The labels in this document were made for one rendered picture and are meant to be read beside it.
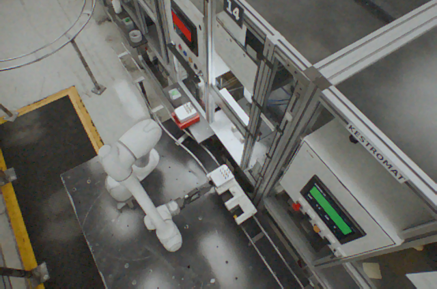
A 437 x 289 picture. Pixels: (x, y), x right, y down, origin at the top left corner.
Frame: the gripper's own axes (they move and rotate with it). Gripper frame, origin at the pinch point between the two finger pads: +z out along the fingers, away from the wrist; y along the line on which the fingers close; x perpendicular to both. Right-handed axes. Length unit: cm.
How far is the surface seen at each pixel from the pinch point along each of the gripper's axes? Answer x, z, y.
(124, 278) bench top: -15, -68, -23
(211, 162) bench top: 20.7, 16.9, -22.1
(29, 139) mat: 164, -112, -88
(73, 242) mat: 45, -107, -89
